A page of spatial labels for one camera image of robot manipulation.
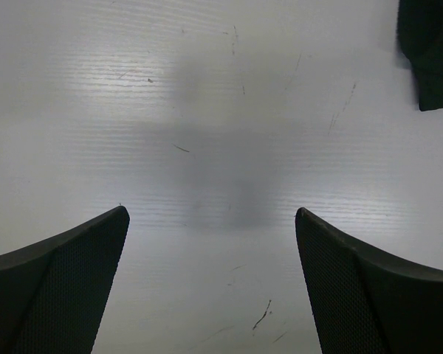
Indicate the black shorts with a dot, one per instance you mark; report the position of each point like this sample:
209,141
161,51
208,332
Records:
419,31

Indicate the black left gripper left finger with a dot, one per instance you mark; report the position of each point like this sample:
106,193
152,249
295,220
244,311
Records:
53,293

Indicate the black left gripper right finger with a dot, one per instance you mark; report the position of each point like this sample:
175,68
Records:
364,299

